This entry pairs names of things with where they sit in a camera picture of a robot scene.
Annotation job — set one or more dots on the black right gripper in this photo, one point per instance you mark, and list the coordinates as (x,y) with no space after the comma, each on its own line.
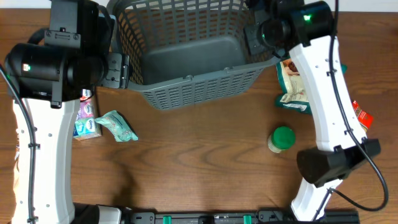
(253,39)

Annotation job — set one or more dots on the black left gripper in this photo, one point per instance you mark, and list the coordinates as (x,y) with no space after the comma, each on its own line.
(115,70)

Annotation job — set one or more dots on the green white snack bag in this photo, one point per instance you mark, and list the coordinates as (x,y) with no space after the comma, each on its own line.
(293,95)

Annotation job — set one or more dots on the grey plastic lattice basket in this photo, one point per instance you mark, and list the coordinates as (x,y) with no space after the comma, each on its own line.
(187,52)

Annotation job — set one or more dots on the Kleenex tissue multipack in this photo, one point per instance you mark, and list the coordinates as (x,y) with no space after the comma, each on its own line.
(85,125)

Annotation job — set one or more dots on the red yellow spaghetti packet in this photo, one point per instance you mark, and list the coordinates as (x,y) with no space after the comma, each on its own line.
(364,118)

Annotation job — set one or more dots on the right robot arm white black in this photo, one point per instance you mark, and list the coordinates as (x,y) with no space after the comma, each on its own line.
(307,33)

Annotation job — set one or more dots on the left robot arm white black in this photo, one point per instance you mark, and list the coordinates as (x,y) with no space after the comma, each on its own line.
(46,77)

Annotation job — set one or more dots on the mint green wipes packet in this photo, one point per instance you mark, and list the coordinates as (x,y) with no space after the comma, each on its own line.
(116,124)

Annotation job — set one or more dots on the green lid jar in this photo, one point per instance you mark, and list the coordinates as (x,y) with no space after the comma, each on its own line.
(282,139)

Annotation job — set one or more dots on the beige crumpled snack bag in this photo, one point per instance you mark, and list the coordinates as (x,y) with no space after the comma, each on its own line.
(16,170)

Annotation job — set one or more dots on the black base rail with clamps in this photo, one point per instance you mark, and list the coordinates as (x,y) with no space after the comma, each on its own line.
(269,215)

